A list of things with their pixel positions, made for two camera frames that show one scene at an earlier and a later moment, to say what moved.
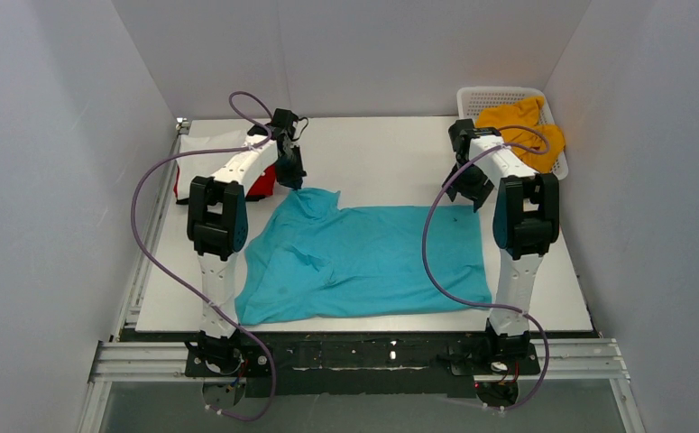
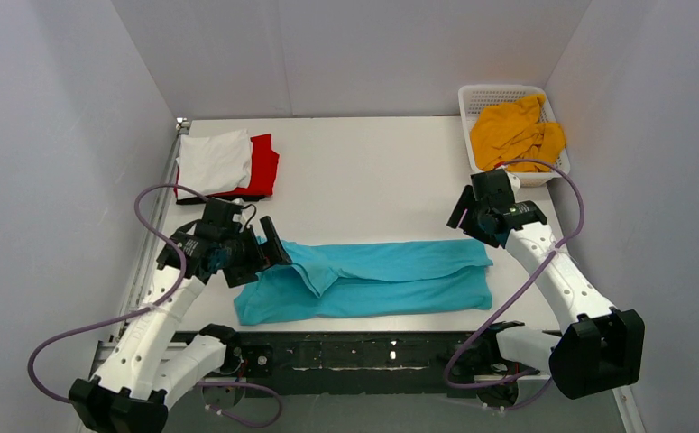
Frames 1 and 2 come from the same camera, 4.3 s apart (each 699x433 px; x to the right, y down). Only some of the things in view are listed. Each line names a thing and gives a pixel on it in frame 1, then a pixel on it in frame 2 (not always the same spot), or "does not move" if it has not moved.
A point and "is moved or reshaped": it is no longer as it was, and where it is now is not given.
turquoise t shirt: x=312 y=255 is moved or reshaped
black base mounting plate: x=289 y=363 does not move
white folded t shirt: x=206 y=165 does not move
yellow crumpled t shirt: x=526 y=112 does not move
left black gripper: x=290 y=169 -> x=252 y=252
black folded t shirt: x=186 y=201 does not move
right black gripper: x=465 y=186 -> x=471 y=214
